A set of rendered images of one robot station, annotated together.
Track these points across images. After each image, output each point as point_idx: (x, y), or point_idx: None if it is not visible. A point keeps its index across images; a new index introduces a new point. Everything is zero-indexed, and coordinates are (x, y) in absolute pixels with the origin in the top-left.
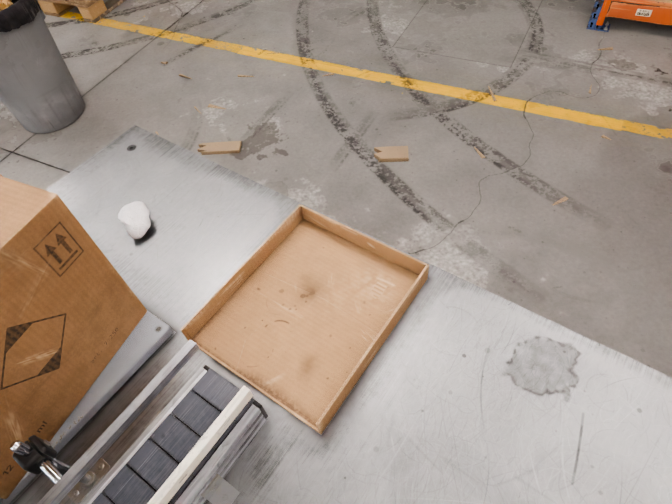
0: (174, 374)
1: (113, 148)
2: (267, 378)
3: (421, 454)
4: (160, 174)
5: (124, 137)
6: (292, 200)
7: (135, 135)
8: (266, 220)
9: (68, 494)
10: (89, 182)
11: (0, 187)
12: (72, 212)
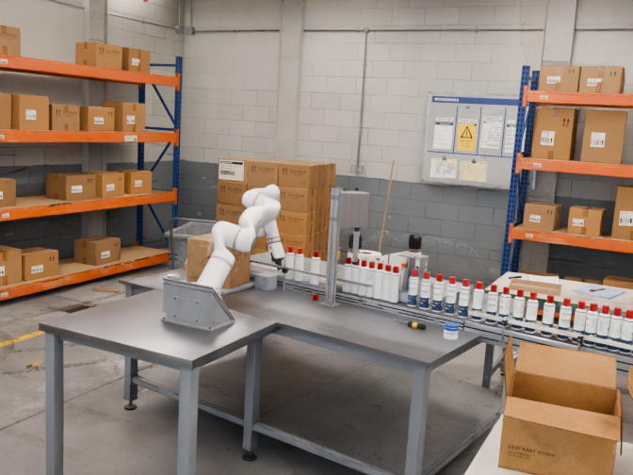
0: None
1: (130, 281)
2: None
3: (250, 267)
4: (151, 277)
5: (124, 280)
6: (176, 269)
7: (125, 279)
8: (182, 270)
9: (249, 282)
10: (146, 283)
11: (204, 235)
12: (160, 284)
